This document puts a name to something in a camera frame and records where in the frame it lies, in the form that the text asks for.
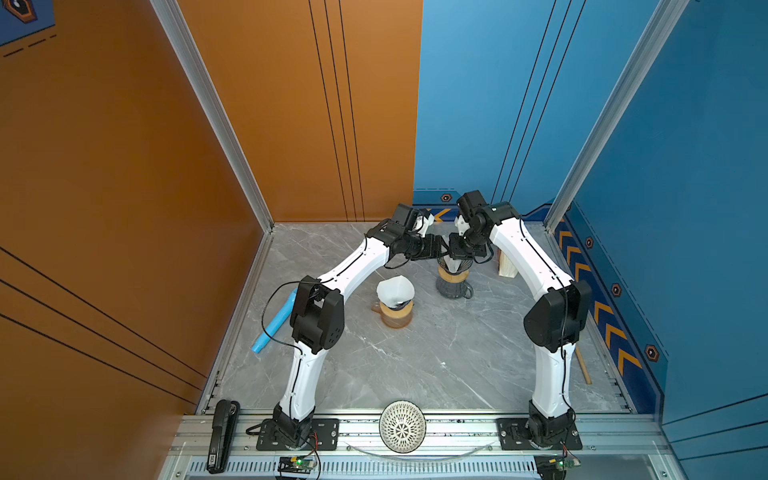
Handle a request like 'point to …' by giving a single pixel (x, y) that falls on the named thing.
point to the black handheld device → (225, 419)
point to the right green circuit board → (554, 466)
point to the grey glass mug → (454, 290)
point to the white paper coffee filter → (393, 291)
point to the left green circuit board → (302, 464)
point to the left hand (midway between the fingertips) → (444, 249)
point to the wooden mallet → (583, 367)
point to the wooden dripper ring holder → (399, 312)
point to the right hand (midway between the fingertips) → (451, 255)
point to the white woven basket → (402, 426)
